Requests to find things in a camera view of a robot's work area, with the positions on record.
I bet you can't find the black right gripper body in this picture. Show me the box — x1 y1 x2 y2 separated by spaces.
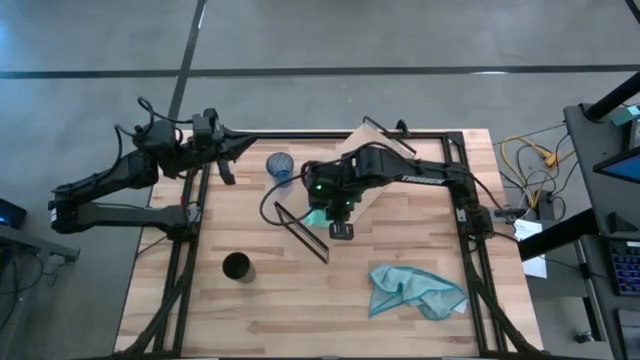
303 159 365 224

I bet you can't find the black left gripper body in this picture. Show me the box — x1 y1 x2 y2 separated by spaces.
192 124 237 169

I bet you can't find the teal mug with handle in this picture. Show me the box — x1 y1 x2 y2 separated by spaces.
304 208 332 231

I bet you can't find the blue ribbed plastic cup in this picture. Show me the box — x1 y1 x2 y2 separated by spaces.
265 151 296 187

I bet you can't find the black cup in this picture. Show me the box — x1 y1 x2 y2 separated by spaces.
221 251 257 285

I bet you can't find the wooden shelf with black ends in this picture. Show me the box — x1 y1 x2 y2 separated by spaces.
272 115 418 265

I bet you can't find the teal microfibre cloth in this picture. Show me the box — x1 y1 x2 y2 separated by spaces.
368 264 469 322

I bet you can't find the grey side desk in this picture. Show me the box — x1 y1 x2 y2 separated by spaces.
0 224 82 346

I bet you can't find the white paper sheet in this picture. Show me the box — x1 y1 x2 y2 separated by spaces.
513 218 545 243
521 254 549 280

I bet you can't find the black device with blue light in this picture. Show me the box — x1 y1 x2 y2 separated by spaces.
0 197 29 231

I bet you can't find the black cart bar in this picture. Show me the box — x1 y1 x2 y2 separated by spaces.
516 208 600 263

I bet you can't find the grey equipment cart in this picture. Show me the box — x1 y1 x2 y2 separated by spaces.
562 101 640 360

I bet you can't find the tablet screen with blue display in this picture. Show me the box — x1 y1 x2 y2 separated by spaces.
592 145 640 185

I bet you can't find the black pole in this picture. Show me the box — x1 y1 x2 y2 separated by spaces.
584 71 640 122

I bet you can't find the teal box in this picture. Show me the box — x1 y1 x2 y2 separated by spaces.
609 104 640 127

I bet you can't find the black keyboard with lit keys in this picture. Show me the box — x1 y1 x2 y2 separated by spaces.
608 240 640 298

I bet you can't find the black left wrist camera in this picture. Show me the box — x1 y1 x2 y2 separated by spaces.
191 107 224 147

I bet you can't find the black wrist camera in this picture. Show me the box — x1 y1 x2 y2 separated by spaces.
328 221 356 242
191 107 224 147

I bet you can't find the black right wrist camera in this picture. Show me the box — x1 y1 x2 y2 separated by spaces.
328 221 356 242

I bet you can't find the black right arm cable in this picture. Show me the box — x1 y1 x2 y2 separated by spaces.
258 171 314 228

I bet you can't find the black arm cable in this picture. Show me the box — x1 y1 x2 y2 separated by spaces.
258 171 314 228
113 96 196 151

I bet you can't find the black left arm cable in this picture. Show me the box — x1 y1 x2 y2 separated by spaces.
113 96 196 151

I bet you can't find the black aluminium table frame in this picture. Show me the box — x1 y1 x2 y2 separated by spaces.
113 129 542 360

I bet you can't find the yellow cable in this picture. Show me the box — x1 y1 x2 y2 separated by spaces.
500 135 576 209

